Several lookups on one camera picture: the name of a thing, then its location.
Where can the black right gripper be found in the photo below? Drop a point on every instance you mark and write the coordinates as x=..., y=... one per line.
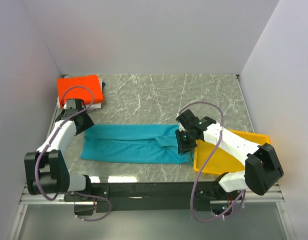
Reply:
x=182, y=147

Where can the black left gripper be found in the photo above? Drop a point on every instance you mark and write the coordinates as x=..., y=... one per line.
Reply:
x=88, y=123

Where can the teal t shirt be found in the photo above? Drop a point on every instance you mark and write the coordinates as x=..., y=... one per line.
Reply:
x=134, y=144

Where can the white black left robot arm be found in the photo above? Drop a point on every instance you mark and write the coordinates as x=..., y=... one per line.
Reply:
x=45, y=168

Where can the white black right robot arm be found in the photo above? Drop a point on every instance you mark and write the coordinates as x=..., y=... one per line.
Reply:
x=262, y=168

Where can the folded white t shirt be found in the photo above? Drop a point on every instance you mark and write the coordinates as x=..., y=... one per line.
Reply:
x=92, y=107

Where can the folded orange t shirt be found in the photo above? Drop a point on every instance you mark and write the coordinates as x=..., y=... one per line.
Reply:
x=70, y=88

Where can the yellow plastic tray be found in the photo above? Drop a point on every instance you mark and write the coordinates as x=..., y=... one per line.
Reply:
x=221, y=161

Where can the folded navy t shirt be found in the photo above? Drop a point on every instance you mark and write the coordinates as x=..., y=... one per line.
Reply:
x=103, y=84

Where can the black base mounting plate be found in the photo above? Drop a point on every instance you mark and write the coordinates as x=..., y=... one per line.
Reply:
x=136, y=196

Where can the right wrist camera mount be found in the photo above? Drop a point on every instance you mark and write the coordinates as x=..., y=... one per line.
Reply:
x=205, y=122

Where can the aluminium frame rail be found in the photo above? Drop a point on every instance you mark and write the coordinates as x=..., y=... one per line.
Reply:
x=273, y=196

